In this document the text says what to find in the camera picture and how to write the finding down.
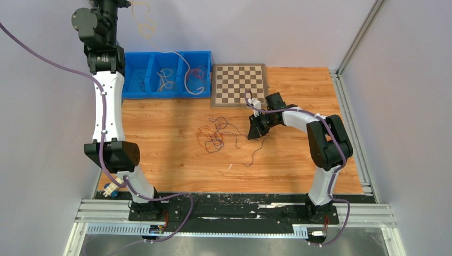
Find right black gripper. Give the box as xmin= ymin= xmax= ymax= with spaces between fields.
xmin=248 ymin=111 xmax=279 ymax=140

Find white toy car blue wheels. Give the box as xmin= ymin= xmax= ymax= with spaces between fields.
xmin=102 ymin=183 xmax=120 ymax=198

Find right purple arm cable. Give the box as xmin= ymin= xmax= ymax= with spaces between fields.
xmin=244 ymin=90 xmax=351 ymax=247

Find red orange wire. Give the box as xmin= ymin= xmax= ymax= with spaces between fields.
xmin=185 ymin=66 xmax=208 ymax=89

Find dark purple wire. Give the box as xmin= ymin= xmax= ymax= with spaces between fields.
xmin=243 ymin=134 xmax=270 ymax=168
xmin=135 ymin=72 xmax=148 ymax=94

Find aluminium frame rail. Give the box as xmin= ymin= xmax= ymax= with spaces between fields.
xmin=64 ymin=193 xmax=406 ymax=255

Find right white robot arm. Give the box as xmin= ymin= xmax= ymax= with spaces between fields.
xmin=244 ymin=91 xmax=353 ymax=223

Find wooden chessboard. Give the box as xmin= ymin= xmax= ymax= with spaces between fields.
xmin=211 ymin=63 xmax=269 ymax=107

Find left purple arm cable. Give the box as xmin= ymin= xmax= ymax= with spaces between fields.
xmin=0 ymin=21 xmax=196 ymax=256

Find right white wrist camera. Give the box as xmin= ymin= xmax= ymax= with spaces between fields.
xmin=246 ymin=98 xmax=262 ymax=117

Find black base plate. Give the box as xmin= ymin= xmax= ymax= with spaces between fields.
xmin=94 ymin=190 xmax=376 ymax=235

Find blue three-compartment bin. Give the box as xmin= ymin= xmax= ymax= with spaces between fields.
xmin=122 ymin=51 xmax=212 ymax=100

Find wire bundle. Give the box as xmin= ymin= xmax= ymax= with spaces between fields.
xmin=197 ymin=116 xmax=244 ymax=154

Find white slotted cable duct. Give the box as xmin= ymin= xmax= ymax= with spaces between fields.
xmin=86 ymin=225 xmax=309 ymax=239

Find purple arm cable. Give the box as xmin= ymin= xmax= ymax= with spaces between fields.
xmin=244 ymin=90 xmax=351 ymax=247
xmin=0 ymin=21 xmax=196 ymax=256

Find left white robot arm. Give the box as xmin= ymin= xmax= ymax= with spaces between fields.
xmin=71 ymin=1 xmax=163 ymax=221

